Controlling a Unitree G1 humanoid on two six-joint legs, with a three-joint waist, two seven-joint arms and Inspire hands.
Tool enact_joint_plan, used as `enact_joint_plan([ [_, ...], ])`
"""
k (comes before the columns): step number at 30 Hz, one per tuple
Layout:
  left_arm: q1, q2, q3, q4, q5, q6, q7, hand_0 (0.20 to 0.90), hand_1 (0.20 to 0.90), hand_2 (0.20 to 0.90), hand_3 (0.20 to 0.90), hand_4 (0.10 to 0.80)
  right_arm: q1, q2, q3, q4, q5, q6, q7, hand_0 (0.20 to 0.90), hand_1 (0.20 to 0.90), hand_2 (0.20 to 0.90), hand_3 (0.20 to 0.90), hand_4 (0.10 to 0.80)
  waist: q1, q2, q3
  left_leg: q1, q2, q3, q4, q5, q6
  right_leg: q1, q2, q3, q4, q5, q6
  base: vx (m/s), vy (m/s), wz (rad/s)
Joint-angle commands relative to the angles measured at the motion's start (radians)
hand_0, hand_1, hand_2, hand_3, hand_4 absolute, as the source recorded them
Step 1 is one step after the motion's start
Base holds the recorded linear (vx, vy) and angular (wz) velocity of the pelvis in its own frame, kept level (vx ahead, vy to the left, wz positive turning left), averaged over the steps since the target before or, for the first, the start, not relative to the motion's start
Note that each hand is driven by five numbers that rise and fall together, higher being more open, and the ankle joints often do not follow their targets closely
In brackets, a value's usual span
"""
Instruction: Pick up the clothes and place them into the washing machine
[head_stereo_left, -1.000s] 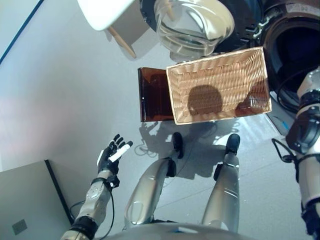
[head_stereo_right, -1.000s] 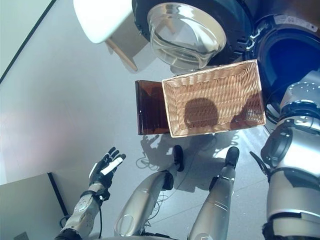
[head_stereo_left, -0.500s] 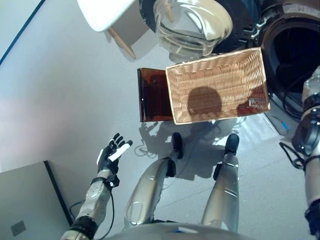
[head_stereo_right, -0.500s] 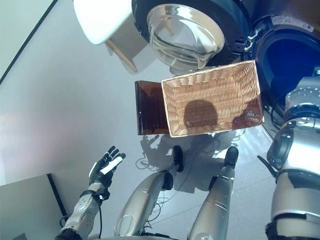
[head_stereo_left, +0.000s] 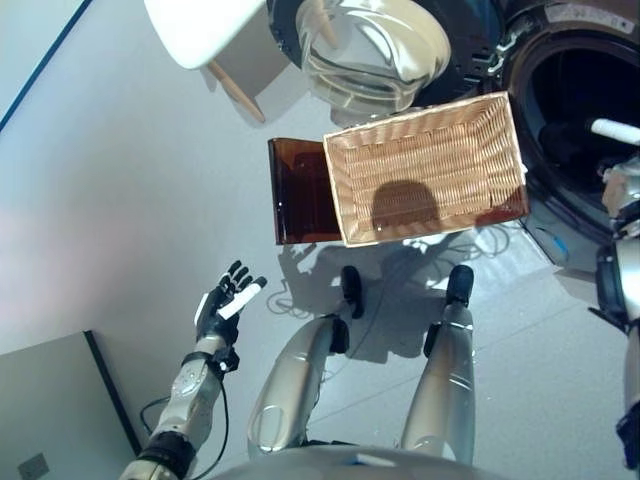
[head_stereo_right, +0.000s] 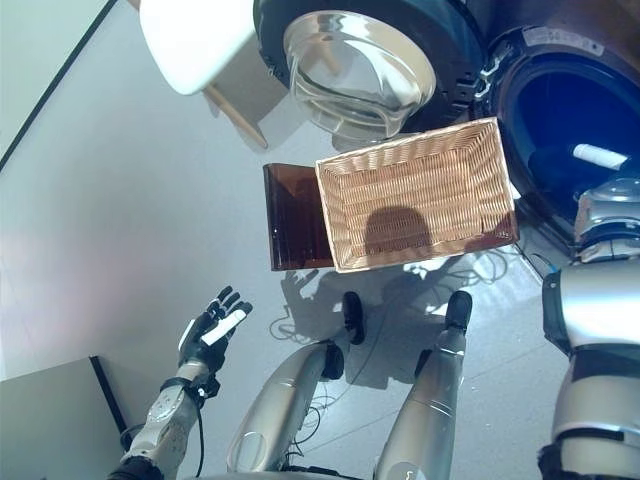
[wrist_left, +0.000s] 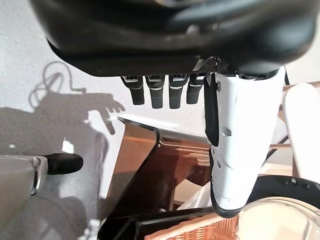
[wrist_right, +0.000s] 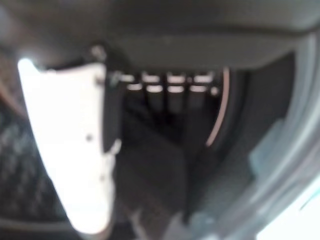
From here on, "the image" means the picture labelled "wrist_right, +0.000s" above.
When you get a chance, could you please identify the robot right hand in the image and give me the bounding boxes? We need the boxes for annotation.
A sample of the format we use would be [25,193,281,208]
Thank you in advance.
[0,0,320,235]

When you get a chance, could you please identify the black garment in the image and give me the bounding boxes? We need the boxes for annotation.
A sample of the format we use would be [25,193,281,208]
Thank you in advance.
[119,99,251,226]

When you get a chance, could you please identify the grey front-load washing machine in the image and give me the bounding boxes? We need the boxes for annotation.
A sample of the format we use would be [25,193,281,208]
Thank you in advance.
[0,32,320,240]

